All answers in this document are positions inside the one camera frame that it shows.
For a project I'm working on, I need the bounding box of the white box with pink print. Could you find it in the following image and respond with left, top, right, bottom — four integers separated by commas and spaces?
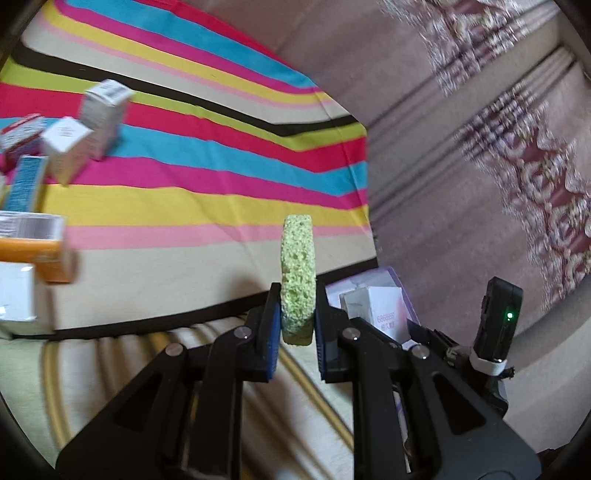
340, 285, 409, 348

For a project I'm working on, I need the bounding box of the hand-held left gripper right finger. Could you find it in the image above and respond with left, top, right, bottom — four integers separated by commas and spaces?
314, 295, 541, 480

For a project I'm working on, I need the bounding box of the orange and white box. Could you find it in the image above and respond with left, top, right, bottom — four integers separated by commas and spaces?
0, 210, 77, 284

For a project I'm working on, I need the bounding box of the plain white box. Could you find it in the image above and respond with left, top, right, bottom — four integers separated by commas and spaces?
0, 263, 40, 340

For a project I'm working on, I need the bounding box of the blue and white box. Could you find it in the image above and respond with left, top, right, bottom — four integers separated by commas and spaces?
2, 155, 49, 214

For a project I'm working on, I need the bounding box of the small white box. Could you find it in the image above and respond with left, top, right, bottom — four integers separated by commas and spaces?
41, 116, 95, 186

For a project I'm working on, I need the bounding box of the white box with barcode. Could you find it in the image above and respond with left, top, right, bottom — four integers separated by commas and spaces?
78, 78, 136, 161

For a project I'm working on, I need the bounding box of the colourful striped cloth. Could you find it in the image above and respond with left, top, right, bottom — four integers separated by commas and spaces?
0, 0, 384, 342

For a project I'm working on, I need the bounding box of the red and white box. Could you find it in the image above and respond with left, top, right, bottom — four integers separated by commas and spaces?
0, 113, 49, 160

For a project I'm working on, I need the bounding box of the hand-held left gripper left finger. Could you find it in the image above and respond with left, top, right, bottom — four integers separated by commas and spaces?
55, 282, 283, 480

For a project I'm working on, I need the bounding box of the green sponge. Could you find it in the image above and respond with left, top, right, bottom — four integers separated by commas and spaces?
279, 213, 318, 347

